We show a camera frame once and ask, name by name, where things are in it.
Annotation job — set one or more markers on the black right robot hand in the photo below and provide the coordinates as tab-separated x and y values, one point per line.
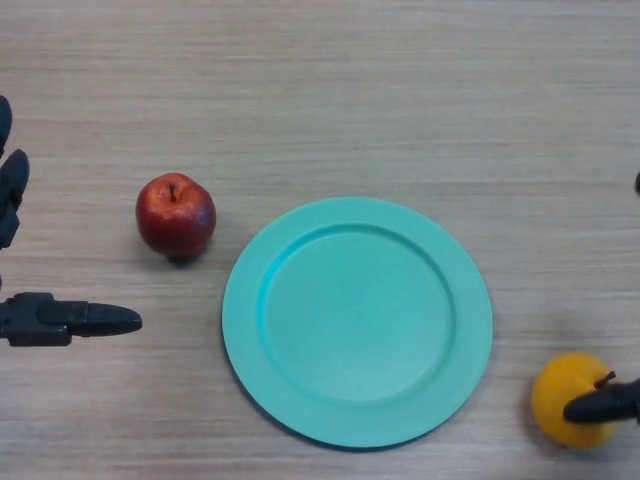
600	405

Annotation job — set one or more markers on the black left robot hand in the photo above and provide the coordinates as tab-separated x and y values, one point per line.
35	320

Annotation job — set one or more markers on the yellow pear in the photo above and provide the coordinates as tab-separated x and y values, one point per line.
555	382

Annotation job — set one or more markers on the turquoise round plate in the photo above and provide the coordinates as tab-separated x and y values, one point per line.
357	320

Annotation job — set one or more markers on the red apple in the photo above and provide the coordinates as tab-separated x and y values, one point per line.
172	222

